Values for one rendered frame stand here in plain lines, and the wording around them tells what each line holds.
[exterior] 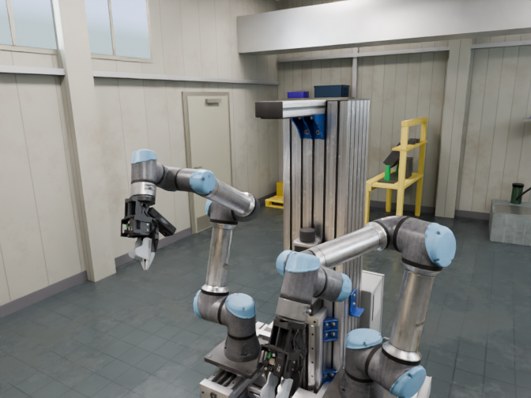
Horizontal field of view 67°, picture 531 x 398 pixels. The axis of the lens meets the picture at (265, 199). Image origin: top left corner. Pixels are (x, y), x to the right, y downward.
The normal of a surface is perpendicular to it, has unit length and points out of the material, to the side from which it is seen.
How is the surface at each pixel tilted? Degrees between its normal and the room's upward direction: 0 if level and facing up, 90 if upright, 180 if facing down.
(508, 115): 90
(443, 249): 83
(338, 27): 90
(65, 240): 90
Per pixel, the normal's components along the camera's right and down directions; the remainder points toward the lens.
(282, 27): -0.51, 0.22
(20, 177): 0.86, 0.11
